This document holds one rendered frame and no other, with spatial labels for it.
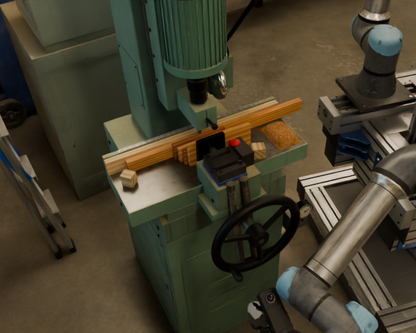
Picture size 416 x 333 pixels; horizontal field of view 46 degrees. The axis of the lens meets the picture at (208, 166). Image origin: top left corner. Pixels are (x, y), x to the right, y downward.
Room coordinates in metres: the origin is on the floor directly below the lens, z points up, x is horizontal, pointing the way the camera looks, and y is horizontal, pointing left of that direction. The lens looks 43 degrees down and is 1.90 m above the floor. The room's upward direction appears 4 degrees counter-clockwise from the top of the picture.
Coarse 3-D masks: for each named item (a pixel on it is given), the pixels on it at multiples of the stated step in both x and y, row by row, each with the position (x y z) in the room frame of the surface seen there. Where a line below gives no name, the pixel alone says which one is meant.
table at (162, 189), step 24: (264, 144) 1.16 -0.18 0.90; (144, 168) 1.08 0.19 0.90; (168, 168) 1.08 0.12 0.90; (192, 168) 1.07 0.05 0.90; (264, 168) 1.08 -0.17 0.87; (120, 192) 0.99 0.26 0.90; (144, 192) 0.98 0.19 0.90; (168, 192) 0.98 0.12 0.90; (192, 192) 0.98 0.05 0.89; (264, 192) 0.98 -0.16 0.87; (144, 216) 0.92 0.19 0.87; (216, 216) 0.91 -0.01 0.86
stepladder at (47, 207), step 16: (0, 128) 1.54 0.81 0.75; (0, 144) 1.45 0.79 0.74; (0, 160) 1.45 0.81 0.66; (16, 160) 1.49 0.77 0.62; (16, 176) 1.52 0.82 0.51; (32, 176) 1.51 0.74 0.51; (32, 192) 1.47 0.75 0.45; (48, 192) 1.65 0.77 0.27; (32, 208) 1.47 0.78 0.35; (48, 208) 1.50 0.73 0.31; (64, 224) 1.65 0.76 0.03; (48, 240) 1.46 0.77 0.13; (64, 240) 1.48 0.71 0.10
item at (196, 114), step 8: (184, 88) 1.25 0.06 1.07; (184, 96) 1.20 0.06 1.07; (208, 96) 1.20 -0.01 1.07; (184, 104) 1.19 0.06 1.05; (192, 104) 1.16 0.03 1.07; (200, 104) 1.16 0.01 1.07; (208, 104) 1.16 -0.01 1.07; (184, 112) 1.20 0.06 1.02; (192, 112) 1.14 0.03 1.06; (200, 112) 1.13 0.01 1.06; (208, 112) 1.14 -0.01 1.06; (216, 112) 1.15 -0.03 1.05; (192, 120) 1.15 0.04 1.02; (200, 120) 1.13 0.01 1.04; (216, 120) 1.15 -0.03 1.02; (200, 128) 1.13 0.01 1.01
